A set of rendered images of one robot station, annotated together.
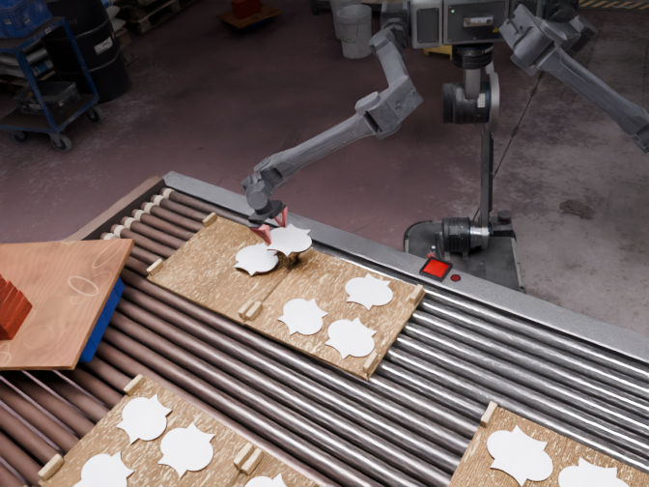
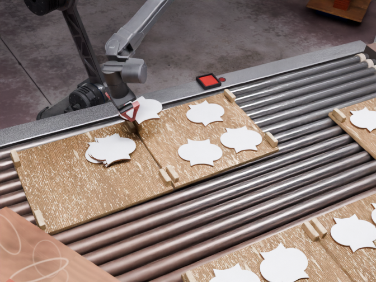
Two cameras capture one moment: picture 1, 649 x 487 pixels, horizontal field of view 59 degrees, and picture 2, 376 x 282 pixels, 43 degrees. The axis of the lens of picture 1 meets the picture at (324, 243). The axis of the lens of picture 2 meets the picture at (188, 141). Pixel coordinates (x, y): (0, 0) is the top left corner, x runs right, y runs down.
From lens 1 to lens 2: 1.47 m
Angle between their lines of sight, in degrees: 52
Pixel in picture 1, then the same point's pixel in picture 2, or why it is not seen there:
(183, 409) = (239, 257)
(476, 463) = (363, 136)
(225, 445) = (292, 241)
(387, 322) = (239, 118)
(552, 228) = not seen: hidden behind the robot
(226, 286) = (120, 182)
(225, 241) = (57, 161)
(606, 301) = not seen: hidden behind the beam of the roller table
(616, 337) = (310, 58)
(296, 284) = (161, 142)
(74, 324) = not seen: outside the picture
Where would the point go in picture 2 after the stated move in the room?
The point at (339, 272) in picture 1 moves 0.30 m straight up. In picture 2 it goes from (170, 117) to (175, 46)
